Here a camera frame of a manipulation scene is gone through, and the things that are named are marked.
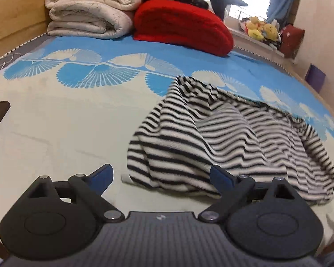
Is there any purple board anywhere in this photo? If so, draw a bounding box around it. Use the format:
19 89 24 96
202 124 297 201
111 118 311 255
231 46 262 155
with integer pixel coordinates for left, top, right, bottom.
305 63 327 93

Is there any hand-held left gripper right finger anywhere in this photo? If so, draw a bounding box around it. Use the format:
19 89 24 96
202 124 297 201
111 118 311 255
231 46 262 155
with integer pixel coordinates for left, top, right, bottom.
198 165 309 223

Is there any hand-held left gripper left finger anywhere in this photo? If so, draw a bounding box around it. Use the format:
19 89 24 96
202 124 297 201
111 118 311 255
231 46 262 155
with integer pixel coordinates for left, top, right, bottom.
15 164 126 223

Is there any red cushion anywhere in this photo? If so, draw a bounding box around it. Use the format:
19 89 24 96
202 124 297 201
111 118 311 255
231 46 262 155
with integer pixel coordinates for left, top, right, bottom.
280 24 305 59

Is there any blue floral bed sheet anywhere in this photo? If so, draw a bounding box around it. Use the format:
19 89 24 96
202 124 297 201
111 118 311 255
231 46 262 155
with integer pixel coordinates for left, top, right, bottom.
0 32 334 245

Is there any red folded blanket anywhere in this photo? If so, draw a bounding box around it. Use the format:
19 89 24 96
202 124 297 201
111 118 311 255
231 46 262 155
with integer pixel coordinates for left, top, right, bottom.
133 0 235 57

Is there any heap of yellow plush toys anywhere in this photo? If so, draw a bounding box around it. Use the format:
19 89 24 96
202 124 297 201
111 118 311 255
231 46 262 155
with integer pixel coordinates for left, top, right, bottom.
241 16 281 45

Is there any wooden headboard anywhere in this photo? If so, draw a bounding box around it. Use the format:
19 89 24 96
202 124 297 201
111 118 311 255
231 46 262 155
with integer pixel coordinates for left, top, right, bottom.
0 0 62 64

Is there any wooden bed side rail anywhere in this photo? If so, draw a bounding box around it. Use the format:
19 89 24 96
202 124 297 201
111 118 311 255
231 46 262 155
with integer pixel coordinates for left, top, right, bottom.
281 64 334 134

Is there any black white striped garment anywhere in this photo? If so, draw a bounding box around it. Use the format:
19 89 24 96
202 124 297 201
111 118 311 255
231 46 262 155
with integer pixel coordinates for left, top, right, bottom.
122 75 334 206

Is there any cream folded quilt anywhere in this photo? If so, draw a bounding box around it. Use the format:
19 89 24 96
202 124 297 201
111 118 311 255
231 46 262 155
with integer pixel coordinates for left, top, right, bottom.
45 0 142 39

